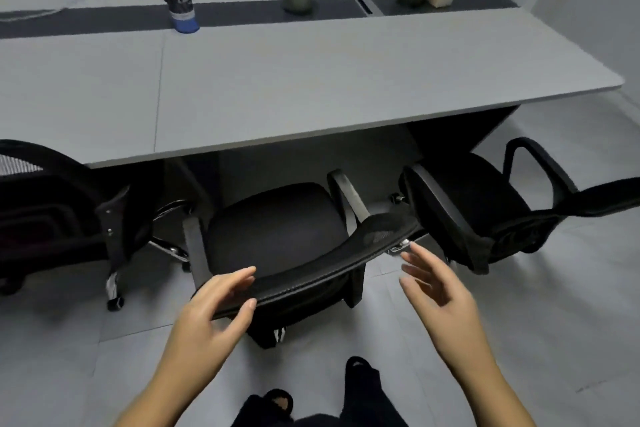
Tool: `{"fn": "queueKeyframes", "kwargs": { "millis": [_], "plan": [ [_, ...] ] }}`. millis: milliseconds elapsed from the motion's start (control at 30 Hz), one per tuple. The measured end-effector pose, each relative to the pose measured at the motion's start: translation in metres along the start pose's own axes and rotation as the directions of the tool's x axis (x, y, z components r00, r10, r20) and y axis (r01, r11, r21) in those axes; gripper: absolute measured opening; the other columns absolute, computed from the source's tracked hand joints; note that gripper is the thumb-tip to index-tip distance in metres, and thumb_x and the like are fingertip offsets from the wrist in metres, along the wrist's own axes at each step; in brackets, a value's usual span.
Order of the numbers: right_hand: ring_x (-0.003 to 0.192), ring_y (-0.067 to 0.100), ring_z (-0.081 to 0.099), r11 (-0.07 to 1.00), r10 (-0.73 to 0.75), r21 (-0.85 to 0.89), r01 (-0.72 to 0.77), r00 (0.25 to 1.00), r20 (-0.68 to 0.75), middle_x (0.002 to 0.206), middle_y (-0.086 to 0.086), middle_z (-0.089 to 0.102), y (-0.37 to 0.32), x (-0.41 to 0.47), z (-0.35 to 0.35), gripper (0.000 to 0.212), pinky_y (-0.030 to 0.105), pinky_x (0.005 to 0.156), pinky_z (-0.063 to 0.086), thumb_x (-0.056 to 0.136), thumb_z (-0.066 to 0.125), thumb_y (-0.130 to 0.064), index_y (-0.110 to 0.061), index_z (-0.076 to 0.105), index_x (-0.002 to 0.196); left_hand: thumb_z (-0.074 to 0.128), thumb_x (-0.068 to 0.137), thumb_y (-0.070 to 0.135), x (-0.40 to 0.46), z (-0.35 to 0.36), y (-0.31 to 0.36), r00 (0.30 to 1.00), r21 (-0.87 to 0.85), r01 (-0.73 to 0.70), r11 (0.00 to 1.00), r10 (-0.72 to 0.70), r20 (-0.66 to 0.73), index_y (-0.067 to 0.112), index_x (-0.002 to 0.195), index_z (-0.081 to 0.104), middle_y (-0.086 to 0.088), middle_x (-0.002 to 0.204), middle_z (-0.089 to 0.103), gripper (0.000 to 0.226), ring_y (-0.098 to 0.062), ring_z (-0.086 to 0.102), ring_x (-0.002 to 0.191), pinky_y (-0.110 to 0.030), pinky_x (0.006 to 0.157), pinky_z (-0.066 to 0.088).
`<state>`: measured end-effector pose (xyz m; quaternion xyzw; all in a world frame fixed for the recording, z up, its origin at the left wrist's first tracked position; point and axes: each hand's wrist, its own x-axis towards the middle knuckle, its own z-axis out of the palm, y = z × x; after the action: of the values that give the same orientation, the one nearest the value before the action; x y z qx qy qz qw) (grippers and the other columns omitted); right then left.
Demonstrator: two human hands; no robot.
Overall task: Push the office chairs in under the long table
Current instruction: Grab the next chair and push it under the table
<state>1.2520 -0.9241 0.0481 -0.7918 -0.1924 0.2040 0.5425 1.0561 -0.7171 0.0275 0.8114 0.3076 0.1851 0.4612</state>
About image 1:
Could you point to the person's right hand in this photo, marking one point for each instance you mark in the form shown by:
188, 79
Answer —
455, 321

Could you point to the person's left hand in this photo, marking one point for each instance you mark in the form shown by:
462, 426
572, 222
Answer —
205, 336

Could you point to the black mesh office chair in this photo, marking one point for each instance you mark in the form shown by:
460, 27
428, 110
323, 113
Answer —
465, 196
50, 221
270, 236

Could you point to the person's black trousers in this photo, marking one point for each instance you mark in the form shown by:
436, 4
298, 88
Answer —
365, 401

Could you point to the black sandal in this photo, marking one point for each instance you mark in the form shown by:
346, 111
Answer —
277, 400
360, 369

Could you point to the blue mesh pen holder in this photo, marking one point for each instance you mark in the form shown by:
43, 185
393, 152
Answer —
182, 16

